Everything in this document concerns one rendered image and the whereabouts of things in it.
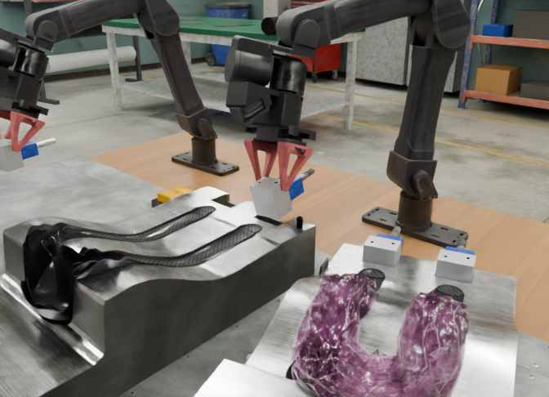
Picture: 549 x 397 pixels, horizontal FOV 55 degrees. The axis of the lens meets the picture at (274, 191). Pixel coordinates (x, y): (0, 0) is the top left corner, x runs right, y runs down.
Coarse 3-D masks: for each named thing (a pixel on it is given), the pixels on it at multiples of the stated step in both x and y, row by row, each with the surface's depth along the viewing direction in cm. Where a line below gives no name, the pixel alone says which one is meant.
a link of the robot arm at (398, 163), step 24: (432, 24) 86; (432, 48) 86; (456, 48) 88; (432, 72) 89; (408, 96) 93; (432, 96) 91; (408, 120) 93; (432, 120) 93; (408, 144) 93; (432, 144) 94; (408, 168) 94; (432, 168) 95; (408, 192) 95
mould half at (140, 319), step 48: (192, 192) 96; (96, 240) 70; (192, 240) 80; (288, 240) 79; (0, 288) 71; (96, 288) 58; (144, 288) 60; (192, 288) 66; (240, 288) 73; (288, 288) 82; (0, 336) 62; (48, 336) 62; (96, 336) 58; (144, 336) 62; (192, 336) 68; (0, 384) 54; (48, 384) 54; (96, 384) 58
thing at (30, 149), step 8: (0, 144) 104; (8, 144) 103; (32, 144) 108; (40, 144) 111; (48, 144) 113; (0, 152) 103; (8, 152) 103; (16, 152) 105; (24, 152) 107; (32, 152) 108; (0, 160) 104; (8, 160) 104; (16, 160) 105; (0, 168) 105; (8, 168) 104; (16, 168) 106
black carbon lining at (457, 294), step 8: (360, 272) 77; (368, 272) 77; (376, 272) 77; (376, 280) 75; (376, 288) 73; (440, 288) 73; (448, 288) 73; (456, 288) 73; (448, 296) 72; (456, 296) 71; (464, 296) 71; (288, 368) 54; (288, 376) 53; (304, 384) 47; (312, 392) 46
